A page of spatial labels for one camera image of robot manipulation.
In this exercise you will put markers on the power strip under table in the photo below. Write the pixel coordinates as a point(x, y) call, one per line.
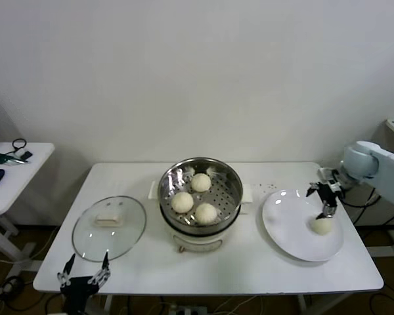
point(190, 310)

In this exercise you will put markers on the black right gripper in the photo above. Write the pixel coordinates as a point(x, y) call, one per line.
point(326, 193)

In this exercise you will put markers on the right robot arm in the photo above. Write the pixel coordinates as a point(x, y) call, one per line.
point(364, 160)

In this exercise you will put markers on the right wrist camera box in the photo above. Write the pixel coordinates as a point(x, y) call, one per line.
point(328, 174)

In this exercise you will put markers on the white electric cooker base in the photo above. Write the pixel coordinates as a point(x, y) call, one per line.
point(197, 241)

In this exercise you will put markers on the white round plate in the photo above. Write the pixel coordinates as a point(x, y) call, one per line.
point(282, 223)

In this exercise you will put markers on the white side table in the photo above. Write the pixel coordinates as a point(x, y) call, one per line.
point(26, 177)

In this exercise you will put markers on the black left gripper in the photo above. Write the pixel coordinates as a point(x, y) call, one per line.
point(78, 290)

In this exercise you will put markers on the stainless steel steamer basket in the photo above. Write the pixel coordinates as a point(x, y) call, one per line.
point(225, 197)

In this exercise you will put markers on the white steamed baozi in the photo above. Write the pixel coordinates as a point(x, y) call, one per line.
point(201, 182)
point(206, 213)
point(321, 227)
point(183, 202)

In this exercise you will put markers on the small black device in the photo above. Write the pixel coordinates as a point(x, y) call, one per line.
point(26, 155)

